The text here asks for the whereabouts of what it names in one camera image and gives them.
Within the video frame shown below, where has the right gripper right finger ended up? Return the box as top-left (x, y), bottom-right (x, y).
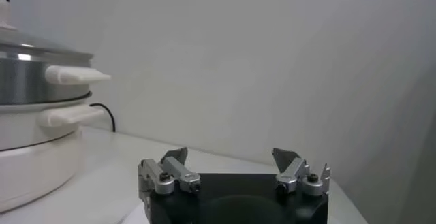
top-left (271, 147), bottom-right (331, 197)

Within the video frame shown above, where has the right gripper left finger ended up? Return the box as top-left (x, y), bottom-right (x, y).
top-left (138, 146), bottom-right (202, 196)

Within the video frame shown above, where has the white electric pot base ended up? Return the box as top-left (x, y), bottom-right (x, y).
top-left (0, 104), bottom-right (105, 212)

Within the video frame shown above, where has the black pot power cord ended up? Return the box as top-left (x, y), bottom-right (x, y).
top-left (89, 102), bottom-right (116, 133)

